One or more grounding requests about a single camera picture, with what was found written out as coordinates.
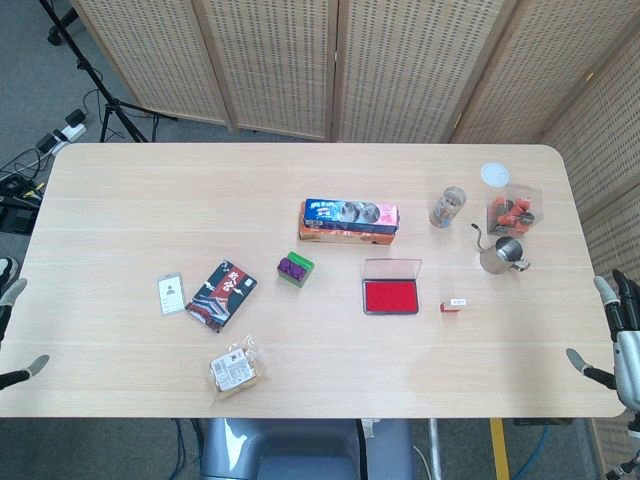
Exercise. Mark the clear box of orange items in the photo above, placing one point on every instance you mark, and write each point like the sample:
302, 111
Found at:
515, 210

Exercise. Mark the clear ID badge holder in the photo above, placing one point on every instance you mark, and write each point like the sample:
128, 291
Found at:
170, 295

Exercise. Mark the black red illustrated box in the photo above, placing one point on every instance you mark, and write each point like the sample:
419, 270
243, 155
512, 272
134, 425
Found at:
222, 295

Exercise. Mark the black tripod stand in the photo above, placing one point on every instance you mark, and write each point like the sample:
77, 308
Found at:
111, 105

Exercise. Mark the stainless steel gooseneck kettle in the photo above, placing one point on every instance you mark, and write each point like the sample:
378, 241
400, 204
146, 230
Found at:
500, 256

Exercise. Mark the white and black shoe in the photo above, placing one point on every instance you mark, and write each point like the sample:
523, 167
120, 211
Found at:
6, 270

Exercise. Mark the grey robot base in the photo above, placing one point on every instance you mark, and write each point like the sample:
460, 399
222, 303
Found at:
300, 450

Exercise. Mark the metal table leg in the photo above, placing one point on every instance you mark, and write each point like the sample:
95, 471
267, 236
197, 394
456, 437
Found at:
435, 450

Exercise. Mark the clear cylinder snack jar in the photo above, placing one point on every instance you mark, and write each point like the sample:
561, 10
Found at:
447, 206

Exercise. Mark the red ink pad clear lid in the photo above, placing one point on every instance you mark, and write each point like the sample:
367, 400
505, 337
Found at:
390, 296

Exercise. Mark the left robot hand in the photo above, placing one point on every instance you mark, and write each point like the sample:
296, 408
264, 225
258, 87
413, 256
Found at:
15, 291

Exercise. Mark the orange cracker box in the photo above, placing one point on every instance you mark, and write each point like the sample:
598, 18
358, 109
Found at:
345, 236

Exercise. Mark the blue cookie box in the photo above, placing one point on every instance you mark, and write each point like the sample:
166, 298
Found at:
350, 212

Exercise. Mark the black floor equipment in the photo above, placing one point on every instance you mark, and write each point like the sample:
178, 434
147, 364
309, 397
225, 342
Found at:
15, 217

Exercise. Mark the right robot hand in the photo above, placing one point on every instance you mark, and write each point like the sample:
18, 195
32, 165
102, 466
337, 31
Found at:
627, 360

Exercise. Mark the black power adapter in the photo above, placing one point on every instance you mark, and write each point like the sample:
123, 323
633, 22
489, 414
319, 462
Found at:
75, 118
46, 142

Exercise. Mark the white round lid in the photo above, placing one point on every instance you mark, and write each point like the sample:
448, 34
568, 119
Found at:
495, 174

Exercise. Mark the white power strip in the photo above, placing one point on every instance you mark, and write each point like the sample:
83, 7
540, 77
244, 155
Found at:
70, 132

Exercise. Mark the wooden folding screen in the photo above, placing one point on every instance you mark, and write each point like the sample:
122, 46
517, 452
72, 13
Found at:
280, 60

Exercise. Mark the packaged bread slices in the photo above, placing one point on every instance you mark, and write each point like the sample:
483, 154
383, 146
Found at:
235, 370

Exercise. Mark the green and purple toy block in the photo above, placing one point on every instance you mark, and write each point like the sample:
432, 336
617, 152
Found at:
295, 269

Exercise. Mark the small red stamp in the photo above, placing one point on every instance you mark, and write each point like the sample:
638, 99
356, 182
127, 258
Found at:
452, 304

